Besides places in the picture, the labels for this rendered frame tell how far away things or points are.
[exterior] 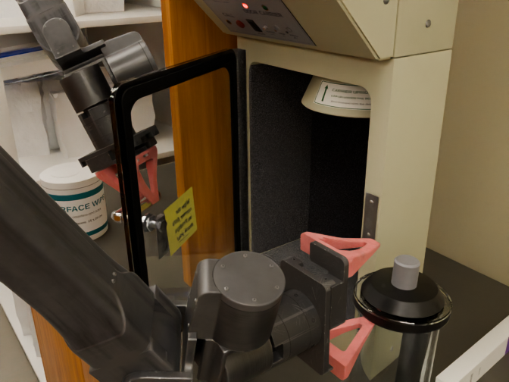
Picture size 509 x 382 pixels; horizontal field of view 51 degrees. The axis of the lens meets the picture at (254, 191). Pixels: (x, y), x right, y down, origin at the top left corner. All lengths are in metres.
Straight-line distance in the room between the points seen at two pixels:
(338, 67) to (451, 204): 0.56
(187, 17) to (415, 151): 0.42
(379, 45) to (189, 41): 0.37
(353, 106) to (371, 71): 0.09
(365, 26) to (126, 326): 0.39
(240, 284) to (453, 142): 0.81
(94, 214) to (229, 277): 0.85
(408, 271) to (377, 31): 0.26
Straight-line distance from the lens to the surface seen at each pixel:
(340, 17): 0.60
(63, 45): 0.77
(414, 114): 0.71
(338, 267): 0.49
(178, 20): 0.89
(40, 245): 0.37
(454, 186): 1.18
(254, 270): 0.43
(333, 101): 0.76
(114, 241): 1.24
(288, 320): 0.49
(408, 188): 0.74
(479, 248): 1.19
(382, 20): 0.63
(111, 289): 0.42
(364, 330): 0.60
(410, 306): 0.60
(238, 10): 0.76
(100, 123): 0.75
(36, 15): 0.81
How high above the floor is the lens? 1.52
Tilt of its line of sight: 23 degrees down
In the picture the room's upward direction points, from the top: 1 degrees counter-clockwise
